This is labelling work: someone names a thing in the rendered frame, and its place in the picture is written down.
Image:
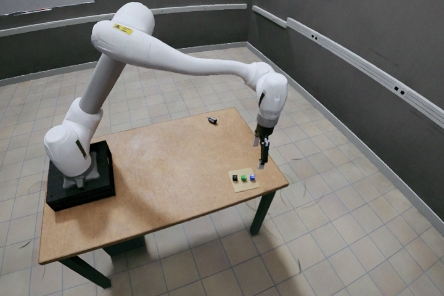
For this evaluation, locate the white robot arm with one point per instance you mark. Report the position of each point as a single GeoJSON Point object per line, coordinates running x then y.
{"type": "Point", "coordinates": [127, 39]}

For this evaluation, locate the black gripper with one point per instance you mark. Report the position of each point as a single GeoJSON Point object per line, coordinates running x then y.
{"type": "Point", "coordinates": [262, 135]}

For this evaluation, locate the beige square mat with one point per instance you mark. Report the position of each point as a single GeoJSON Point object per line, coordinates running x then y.
{"type": "Point", "coordinates": [243, 185]}

